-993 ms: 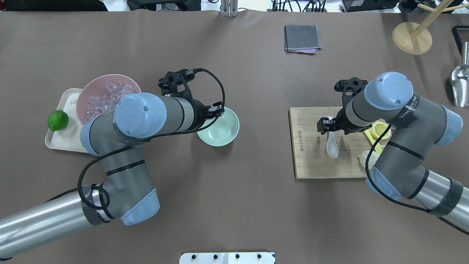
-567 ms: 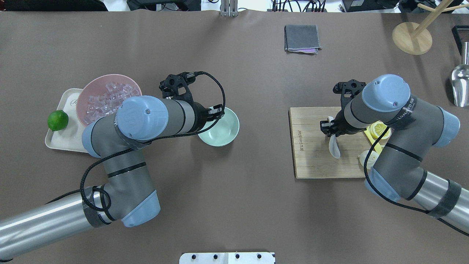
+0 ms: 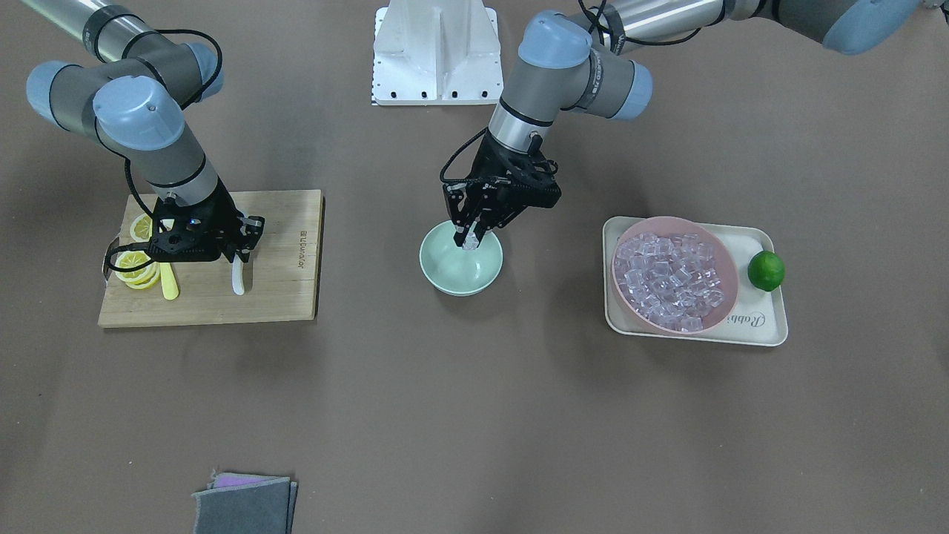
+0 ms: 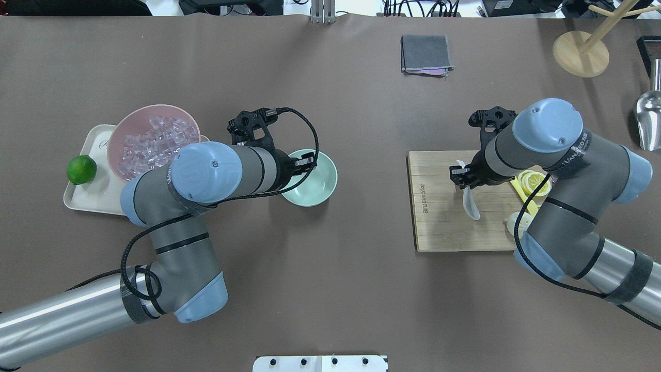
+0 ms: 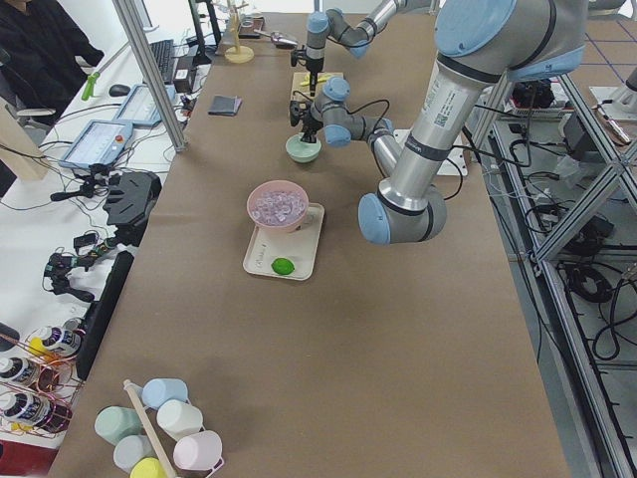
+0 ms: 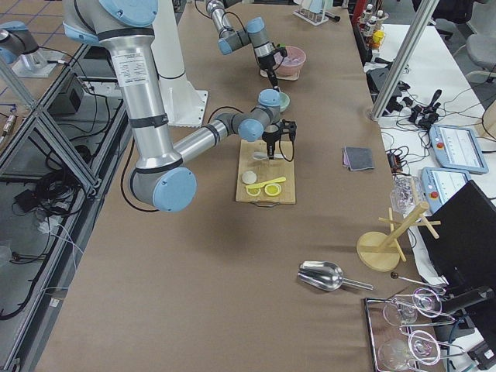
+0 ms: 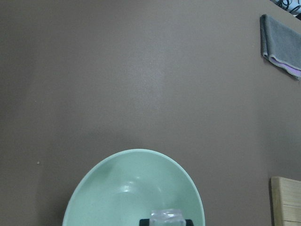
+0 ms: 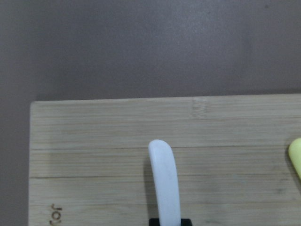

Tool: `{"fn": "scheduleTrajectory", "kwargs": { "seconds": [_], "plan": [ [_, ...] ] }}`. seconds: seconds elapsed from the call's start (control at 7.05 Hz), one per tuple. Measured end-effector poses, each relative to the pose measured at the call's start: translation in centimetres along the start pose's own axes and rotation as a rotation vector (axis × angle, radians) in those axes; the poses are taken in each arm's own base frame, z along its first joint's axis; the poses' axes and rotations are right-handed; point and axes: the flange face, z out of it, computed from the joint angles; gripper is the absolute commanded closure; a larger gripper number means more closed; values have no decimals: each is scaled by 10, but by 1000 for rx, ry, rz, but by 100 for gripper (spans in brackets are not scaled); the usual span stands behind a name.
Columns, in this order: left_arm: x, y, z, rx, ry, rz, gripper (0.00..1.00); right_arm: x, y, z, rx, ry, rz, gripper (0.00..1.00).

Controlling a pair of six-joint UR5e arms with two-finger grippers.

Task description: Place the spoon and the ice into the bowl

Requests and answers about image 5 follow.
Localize copper wire bottle rack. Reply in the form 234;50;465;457
1;326;84;438

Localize blue plastic cup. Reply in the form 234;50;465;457
141;377;189;410

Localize pink bowl of ice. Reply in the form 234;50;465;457
246;179;310;233

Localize green lime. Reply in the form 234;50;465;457
271;257;296;276

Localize black keyboard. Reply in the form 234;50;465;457
149;39;175;84

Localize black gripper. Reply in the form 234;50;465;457
289;100;323;143
291;44;325;96

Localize pink plastic cup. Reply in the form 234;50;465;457
173;430;224;472

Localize far teach pendant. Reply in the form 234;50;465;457
112;84;161;128

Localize green plastic cup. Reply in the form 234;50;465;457
94;406;142;446

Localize mint green bowl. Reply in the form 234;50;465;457
285;134;322;163

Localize person in black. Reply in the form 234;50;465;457
1;0;105;125

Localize teach pendant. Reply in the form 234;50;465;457
58;119;133;169
112;84;161;128

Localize grey plastic cup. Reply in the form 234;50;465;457
112;435;155;473

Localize aluminium frame post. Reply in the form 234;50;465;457
112;0;186;152

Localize wooden mug tree stand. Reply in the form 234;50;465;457
224;0;254;64

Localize yellow plastic cup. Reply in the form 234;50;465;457
129;457;167;478

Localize black bar on table edge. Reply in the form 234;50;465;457
76;251;134;381

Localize beige rabbit tray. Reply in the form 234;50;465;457
243;203;324;281

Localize metal scoop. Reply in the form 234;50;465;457
255;29;299;50

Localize near teach pendant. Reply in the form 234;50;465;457
58;119;133;169

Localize bamboo cutting board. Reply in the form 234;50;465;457
291;72;344;101

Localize white plastic cup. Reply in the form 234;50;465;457
156;399;203;441

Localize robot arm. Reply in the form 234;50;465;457
291;0;439;98
290;0;588;245

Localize grey folded cloth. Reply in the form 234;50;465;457
207;95;243;117

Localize black computer mouse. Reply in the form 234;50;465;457
108;84;130;98

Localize black device stand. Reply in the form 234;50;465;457
103;171;162;247

